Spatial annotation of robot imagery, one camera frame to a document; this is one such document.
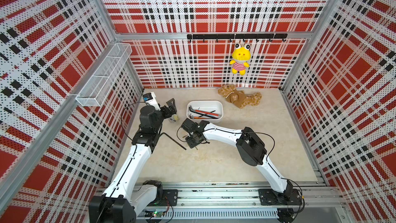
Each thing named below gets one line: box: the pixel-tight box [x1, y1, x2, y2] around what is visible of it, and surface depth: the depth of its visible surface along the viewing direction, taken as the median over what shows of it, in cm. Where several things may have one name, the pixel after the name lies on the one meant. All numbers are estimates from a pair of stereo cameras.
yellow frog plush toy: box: [229, 42, 252, 76], surface depth 95 cm
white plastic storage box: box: [186, 100, 224, 121], surface depth 109 cm
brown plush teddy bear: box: [217, 83, 262, 109], surface depth 106 cm
